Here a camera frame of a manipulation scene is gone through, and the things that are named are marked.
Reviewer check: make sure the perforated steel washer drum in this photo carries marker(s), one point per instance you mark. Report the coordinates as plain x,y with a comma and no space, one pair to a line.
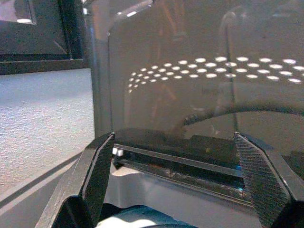
213,69

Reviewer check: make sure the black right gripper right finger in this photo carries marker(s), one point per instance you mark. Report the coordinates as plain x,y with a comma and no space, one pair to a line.
263,180

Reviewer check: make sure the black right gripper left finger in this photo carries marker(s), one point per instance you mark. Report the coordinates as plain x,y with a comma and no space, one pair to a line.
95,171

